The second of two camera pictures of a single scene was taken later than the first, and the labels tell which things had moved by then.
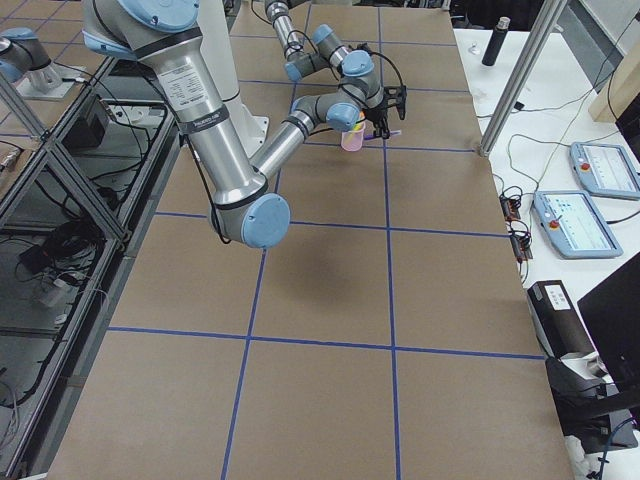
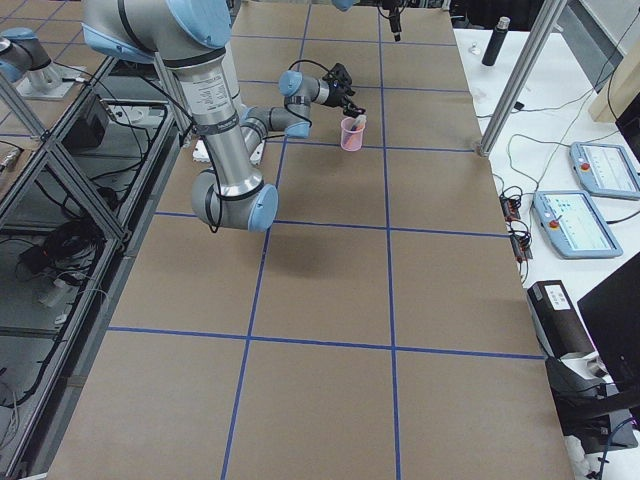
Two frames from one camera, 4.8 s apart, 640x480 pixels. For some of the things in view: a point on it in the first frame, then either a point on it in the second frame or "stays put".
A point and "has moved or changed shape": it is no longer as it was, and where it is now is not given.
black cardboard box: [560, 328] stays put
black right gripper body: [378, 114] to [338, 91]
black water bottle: [496, 41] stays put
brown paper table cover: [387, 334] stays put
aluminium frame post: [543, 25] stays put
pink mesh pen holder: [352, 140] stays put
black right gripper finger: [385, 129] to [350, 110]
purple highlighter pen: [372, 136] has moved or changed shape
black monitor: [603, 412] stays put
